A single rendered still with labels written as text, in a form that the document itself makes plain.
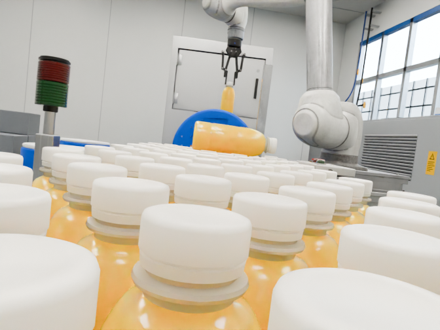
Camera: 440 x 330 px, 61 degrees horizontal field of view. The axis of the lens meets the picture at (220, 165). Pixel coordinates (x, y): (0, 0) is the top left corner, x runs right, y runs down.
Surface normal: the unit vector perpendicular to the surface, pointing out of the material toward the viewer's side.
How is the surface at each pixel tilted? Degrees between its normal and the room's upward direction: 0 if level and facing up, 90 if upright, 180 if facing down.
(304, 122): 96
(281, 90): 90
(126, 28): 90
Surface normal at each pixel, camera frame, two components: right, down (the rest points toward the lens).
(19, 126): 0.13, 0.08
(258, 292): -0.09, -0.38
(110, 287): 0.10, -0.29
